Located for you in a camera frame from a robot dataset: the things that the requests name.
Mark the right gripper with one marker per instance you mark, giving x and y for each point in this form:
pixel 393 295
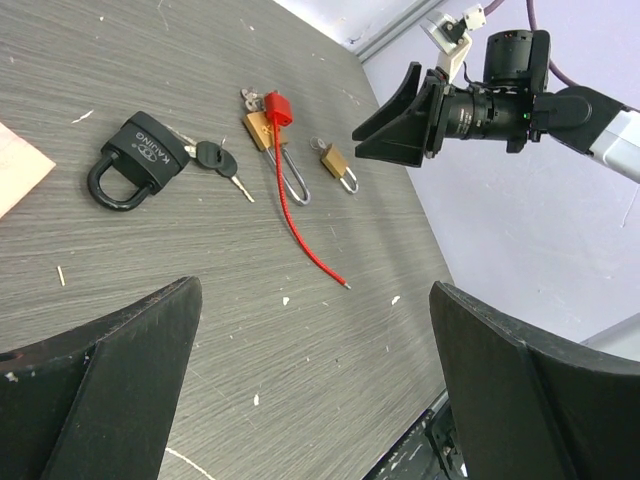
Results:
pixel 409 124

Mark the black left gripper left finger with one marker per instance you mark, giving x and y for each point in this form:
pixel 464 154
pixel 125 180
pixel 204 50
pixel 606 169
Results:
pixel 98 401

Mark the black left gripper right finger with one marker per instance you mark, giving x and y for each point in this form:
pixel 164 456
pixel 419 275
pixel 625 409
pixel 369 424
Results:
pixel 528 404

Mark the black-headed key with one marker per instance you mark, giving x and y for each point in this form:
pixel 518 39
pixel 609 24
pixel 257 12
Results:
pixel 212 156

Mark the black padlock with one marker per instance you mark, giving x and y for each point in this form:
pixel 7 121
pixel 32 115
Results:
pixel 146 153

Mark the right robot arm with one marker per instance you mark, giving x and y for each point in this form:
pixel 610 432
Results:
pixel 511 104

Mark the small brass padlock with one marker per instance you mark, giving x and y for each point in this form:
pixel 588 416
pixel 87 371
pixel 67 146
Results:
pixel 337 165

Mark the pink cloth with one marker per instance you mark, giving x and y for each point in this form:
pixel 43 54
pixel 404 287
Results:
pixel 22 168

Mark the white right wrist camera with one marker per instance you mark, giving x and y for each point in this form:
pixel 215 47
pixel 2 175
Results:
pixel 452 38

